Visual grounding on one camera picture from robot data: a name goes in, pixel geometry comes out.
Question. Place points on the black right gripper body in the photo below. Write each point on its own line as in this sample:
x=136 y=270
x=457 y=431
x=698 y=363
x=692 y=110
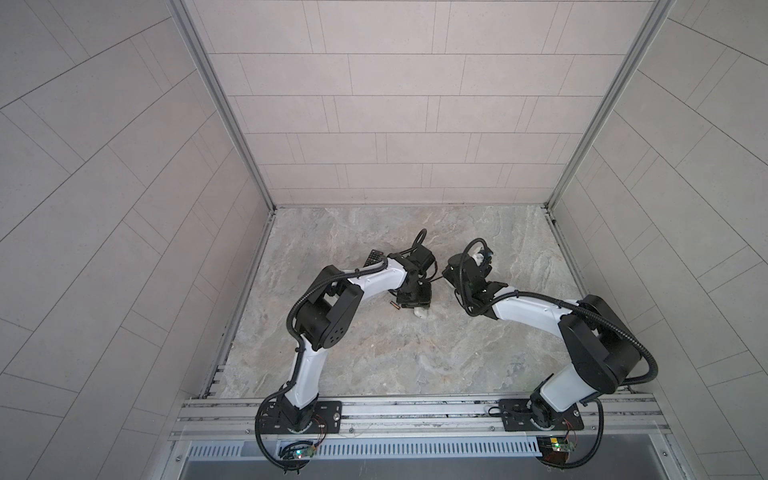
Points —
x=459 y=290

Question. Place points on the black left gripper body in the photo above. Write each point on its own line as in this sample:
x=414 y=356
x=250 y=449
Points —
x=416 y=296

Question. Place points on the white remote control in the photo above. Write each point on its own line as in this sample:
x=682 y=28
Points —
x=421 y=312

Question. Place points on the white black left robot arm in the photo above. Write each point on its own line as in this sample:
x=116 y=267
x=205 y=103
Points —
x=323 y=315

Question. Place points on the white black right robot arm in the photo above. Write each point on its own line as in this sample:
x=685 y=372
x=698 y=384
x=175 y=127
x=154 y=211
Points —
x=601 y=349

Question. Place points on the black remote control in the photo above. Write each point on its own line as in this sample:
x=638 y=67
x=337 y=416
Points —
x=375 y=257

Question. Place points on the right circuit board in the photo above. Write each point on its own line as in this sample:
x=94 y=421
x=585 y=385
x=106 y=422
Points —
x=555 y=449

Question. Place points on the circuit board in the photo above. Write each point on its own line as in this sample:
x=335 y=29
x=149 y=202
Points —
x=298 y=451
x=555 y=449

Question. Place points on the left circuit board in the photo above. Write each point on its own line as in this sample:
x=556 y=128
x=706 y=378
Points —
x=298 y=451

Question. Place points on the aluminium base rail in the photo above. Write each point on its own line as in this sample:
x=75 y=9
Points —
x=477 y=426

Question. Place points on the aluminium corner post right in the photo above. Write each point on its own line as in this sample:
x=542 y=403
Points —
x=647 y=33

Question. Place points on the aluminium corner post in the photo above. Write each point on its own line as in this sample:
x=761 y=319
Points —
x=181 y=15
x=647 y=33

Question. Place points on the aluminium corner post left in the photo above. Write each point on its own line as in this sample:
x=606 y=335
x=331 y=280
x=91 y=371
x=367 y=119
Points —
x=181 y=15

